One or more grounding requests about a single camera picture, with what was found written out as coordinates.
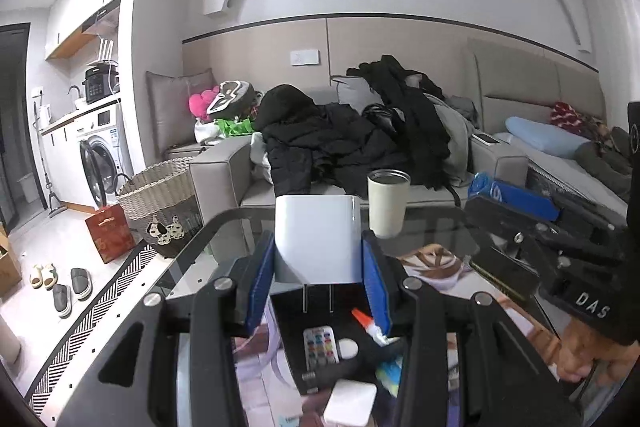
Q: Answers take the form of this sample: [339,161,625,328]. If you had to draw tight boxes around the white washing machine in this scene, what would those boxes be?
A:
[75,104,132,210]

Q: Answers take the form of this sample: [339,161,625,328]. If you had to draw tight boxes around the small grey cushion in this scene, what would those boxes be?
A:
[330,75,382,106]

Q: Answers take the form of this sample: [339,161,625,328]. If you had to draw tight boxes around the mop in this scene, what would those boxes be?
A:
[32,102,66,218]

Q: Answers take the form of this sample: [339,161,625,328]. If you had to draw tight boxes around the red patterned cloth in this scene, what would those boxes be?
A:
[549,101,614,138]

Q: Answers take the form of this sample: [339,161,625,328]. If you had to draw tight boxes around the grey garment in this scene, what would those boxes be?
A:
[430,94,477,186]

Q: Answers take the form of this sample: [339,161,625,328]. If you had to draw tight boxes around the bed mattress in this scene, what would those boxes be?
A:
[495,132,632,214]

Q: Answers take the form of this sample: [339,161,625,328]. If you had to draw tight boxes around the black clothes pile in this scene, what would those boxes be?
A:
[346,55,454,190]

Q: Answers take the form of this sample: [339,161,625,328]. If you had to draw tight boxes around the black white patterned rug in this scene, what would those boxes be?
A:
[24,242,176,416]

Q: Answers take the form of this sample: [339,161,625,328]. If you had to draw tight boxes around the white wall cabinets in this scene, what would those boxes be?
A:
[43,0,124,60]

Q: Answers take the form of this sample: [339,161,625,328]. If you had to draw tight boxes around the cardboard box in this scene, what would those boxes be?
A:
[0,222,24,298]

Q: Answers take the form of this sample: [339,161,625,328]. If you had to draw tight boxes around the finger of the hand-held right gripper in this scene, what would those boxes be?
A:
[465,172,617,249]
[467,234,567,304]

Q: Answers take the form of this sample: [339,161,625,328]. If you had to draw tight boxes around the red gift bag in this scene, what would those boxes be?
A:
[84,204,137,264]

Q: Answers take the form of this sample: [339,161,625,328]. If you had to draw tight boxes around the dark olive cloth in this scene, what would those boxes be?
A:
[574,127,634,203]

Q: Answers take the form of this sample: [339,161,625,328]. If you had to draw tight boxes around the white plug adapter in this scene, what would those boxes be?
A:
[275,195,362,316]

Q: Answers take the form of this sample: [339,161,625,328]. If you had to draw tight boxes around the green white bag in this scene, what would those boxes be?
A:
[214,117,256,137]

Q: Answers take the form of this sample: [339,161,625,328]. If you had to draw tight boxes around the round black white cushion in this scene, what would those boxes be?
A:
[205,80,257,118]

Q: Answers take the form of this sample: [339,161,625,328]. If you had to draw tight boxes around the black glass door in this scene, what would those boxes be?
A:
[0,22,31,229]

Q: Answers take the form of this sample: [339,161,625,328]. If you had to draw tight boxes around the white square charger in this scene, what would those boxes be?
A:
[322,379,379,426]

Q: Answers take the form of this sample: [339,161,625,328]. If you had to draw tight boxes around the range hood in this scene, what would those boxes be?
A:
[79,4,122,33]

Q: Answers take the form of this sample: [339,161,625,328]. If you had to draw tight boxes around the beige bed headboard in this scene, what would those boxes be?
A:
[467,37,609,136]

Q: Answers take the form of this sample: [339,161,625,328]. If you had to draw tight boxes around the black storage box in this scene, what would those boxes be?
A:
[267,282,416,400]

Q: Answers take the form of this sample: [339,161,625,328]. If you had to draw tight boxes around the blue pillow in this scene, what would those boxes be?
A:
[504,116,591,158]

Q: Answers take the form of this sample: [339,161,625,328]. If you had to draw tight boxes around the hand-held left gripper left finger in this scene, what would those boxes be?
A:
[60,231,277,427]

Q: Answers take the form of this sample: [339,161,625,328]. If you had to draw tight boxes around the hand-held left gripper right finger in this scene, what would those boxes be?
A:
[361,229,583,427]

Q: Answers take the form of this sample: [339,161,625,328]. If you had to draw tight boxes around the grey sofa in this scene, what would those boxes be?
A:
[189,86,531,259]

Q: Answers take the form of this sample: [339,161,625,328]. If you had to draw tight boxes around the black puffer jacket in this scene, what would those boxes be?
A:
[255,84,417,198]

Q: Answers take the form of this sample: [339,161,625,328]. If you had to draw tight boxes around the pink plush toy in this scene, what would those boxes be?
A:
[188,89,217,118]

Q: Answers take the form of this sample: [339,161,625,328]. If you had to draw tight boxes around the person's right hand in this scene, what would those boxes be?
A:
[552,321,640,389]

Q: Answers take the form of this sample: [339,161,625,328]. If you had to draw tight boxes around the large grey cushion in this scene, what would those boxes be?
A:
[145,67,216,150]

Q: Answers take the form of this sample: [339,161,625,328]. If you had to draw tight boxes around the wicker basket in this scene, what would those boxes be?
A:
[115,156,204,259]

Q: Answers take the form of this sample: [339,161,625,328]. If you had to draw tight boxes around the white tumbler cup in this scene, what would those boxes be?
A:
[367,169,412,239]

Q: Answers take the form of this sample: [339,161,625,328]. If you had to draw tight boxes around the black cooker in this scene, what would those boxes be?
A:
[83,64,121,104]

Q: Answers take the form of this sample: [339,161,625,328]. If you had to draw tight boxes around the white glue bottle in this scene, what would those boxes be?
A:
[351,308,397,347]

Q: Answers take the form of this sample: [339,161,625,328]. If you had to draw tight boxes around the white remote control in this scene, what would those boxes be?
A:
[303,325,341,367]

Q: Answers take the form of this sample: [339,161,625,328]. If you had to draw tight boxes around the white router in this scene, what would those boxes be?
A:
[97,37,119,66]

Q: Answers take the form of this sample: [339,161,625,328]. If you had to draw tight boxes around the grey slipper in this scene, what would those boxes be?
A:
[70,267,94,302]
[52,284,74,319]

